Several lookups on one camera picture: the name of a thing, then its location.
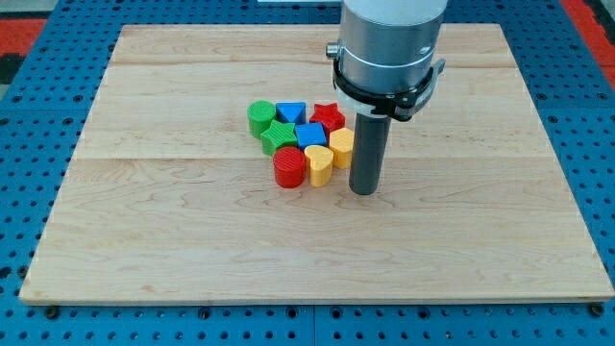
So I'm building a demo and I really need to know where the yellow hexagon block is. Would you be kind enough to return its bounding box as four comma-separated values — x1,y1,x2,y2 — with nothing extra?
329,128,355,169

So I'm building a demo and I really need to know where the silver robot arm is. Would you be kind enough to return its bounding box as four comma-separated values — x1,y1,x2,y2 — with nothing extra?
326,0,448,122

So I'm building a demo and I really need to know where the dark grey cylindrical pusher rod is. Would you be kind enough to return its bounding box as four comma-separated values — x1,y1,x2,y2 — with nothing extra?
349,113,391,195

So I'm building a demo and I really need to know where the red cylinder block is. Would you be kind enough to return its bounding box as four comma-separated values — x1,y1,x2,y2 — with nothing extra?
273,147,306,188

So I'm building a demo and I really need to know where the blue cube block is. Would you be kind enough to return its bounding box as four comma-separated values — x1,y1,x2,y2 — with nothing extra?
294,122,328,151

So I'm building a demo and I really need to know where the red star block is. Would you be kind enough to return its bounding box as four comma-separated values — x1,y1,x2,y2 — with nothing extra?
309,103,346,136

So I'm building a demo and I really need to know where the light wooden board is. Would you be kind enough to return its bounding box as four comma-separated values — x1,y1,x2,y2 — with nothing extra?
20,24,614,306

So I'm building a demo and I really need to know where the yellow heart block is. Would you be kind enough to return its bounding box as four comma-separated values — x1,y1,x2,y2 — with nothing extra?
304,145,333,187

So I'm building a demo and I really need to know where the blue triangle block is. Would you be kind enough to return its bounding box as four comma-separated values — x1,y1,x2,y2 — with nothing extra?
276,102,307,124

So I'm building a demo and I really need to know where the green cylinder block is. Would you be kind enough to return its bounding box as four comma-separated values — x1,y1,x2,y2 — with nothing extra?
247,100,277,138

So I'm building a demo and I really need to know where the green star block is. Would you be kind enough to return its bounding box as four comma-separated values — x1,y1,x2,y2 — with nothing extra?
260,120,298,157

